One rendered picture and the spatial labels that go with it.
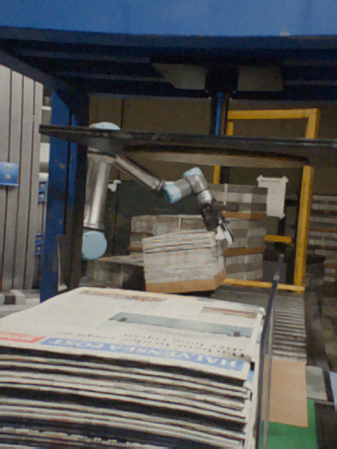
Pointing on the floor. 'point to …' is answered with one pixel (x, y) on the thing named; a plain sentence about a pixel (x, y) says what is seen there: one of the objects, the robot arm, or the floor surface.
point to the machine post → (65, 191)
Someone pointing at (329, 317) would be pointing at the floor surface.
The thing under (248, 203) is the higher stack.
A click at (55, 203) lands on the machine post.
